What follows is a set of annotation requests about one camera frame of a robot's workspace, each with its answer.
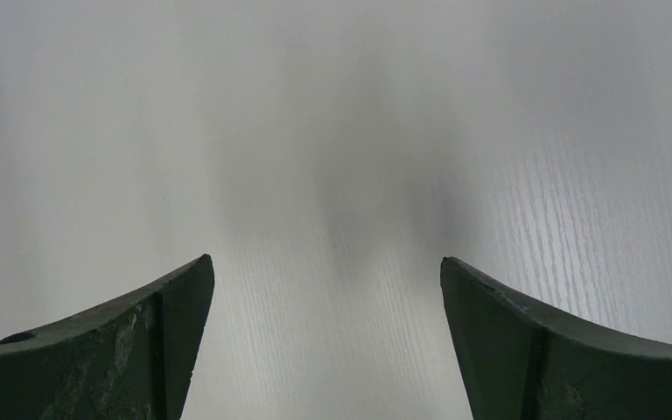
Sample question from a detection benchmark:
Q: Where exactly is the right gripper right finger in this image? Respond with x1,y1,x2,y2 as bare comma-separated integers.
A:
440,257,672,419

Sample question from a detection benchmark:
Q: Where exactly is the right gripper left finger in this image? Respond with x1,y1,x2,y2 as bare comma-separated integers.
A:
0,255,214,419

